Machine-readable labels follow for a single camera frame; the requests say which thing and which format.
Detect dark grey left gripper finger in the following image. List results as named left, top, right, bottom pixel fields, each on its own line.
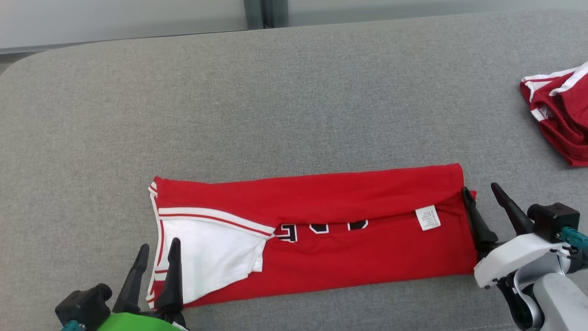
left=112, top=243, right=150, bottom=314
left=156, top=237, right=185, bottom=314

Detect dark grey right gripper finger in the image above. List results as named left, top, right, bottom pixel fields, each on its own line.
left=491, top=182, right=534, bottom=236
left=461, top=186, right=499, bottom=253

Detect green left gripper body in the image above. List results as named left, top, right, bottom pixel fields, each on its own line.
left=94, top=309, right=190, bottom=331

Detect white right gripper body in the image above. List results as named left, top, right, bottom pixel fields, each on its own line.
left=474, top=233, right=571, bottom=290

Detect red shorts with white band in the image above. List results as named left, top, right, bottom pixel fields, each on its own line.
left=520, top=60, right=588, bottom=167

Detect red jersey with black numbers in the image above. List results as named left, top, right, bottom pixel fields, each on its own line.
left=146, top=163, right=479, bottom=309

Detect grey metal post with feet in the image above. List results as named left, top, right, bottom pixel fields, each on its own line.
left=243, top=0, right=289, bottom=31

